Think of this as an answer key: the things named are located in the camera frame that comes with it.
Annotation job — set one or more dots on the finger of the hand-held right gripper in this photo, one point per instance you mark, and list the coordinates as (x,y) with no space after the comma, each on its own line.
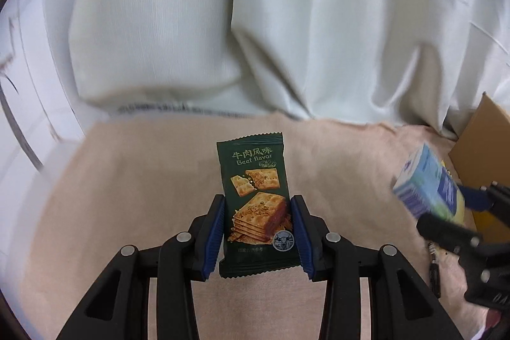
(474,198)
(446,232)

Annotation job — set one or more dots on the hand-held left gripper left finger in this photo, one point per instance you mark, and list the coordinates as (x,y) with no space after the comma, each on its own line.
(213,236)

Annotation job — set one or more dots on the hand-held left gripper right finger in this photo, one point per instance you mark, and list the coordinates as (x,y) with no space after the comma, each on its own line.
(301,236)

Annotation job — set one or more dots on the blue white milk carton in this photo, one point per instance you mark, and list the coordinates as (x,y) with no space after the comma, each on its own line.
(426,184)

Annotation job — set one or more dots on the brown cardboard box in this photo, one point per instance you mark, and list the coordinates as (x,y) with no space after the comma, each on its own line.
(482,141)

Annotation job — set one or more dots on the green cracker packet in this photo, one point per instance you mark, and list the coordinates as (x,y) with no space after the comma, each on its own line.
(255,180)

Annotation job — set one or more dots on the black pen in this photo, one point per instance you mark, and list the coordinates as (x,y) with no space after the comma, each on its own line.
(434,272)

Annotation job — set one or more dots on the beige blanket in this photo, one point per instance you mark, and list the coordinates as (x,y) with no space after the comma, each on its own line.
(139,184)

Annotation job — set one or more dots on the white curtain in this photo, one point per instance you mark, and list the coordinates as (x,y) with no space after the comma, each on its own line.
(279,25)

